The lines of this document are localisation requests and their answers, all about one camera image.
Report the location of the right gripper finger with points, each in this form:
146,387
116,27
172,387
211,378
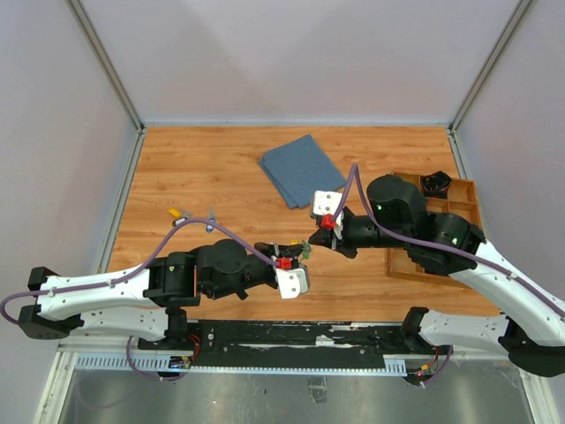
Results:
349,252
321,236

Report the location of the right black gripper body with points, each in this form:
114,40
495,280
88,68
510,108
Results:
353,230

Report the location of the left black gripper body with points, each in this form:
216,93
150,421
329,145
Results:
267,268

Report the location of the green key tag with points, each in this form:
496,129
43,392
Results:
306,250

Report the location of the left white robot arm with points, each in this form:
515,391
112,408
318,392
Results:
150,303

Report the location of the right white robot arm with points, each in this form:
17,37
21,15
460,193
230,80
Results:
529,328

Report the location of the light blue key tag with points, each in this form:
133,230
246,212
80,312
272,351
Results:
209,226

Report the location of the folded blue cloth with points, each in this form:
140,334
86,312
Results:
299,168

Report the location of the wooden compartment tray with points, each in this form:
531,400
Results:
460,199

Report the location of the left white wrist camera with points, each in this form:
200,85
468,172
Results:
292,282

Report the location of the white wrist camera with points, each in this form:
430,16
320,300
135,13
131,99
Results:
292,282
324,210

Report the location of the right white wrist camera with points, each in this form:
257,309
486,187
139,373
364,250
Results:
324,210

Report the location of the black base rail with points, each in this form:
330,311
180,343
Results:
290,346

